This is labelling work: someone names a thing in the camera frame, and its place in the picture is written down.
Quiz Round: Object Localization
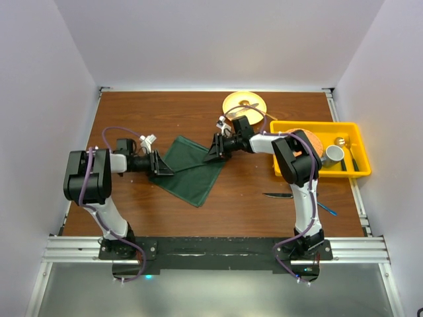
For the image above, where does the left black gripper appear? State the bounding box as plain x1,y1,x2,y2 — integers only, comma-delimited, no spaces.
131,149,174,178

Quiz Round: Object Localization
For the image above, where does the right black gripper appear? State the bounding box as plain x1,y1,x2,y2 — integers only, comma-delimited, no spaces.
204,133,241,164

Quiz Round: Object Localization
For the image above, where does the dark green cloth napkin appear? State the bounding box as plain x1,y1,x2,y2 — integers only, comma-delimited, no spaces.
149,135,225,207

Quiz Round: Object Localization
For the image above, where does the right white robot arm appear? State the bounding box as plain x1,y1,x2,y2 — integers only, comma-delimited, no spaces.
204,116,325,260

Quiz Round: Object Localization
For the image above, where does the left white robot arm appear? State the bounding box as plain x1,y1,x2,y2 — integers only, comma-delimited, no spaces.
63,139,174,259

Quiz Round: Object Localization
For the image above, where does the silver fork on plate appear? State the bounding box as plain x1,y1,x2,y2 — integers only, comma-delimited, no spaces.
227,103,259,119

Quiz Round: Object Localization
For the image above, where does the yellow round plate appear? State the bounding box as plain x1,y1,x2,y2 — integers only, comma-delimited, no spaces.
222,91,267,125

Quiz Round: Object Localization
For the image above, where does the gold spoon on plate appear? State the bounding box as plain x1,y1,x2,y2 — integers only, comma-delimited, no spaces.
239,100,277,120

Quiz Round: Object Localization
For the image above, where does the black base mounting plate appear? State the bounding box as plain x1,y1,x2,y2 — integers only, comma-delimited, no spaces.
98,236,334,277

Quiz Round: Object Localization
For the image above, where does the orange woven coaster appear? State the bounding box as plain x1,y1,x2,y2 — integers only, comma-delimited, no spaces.
286,128,324,157

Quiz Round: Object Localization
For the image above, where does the grey mug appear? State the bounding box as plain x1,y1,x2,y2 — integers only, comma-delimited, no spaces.
321,145,344,168

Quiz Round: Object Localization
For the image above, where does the gold spoon in bin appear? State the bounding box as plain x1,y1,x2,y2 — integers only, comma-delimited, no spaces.
334,137,353,158

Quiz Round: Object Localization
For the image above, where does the yellow plastic bin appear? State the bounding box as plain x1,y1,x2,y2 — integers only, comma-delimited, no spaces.
270,121,371,178

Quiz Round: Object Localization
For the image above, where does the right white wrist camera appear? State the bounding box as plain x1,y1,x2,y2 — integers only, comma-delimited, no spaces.
216,116,231,131

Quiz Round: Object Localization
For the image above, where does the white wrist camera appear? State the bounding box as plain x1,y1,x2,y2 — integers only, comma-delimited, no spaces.
139,134,157,154
216,116,231,131

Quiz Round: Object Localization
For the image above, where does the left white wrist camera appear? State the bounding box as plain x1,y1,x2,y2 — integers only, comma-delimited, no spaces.
139,134,157,154

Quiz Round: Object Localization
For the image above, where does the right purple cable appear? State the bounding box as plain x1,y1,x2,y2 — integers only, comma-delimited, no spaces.
221,105,320,287

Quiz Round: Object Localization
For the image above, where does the purple cable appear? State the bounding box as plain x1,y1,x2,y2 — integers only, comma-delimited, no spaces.
221,105,320,287
79,126,147,287

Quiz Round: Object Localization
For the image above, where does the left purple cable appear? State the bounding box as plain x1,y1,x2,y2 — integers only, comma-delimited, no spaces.
79,126,147,287

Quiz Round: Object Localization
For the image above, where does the aluminium frame rail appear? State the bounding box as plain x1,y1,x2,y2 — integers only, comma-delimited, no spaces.
42,236,390,264

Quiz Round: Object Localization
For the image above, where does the dark handled utensil in bin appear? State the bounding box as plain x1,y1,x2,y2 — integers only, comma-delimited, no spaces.
349,144,360,172

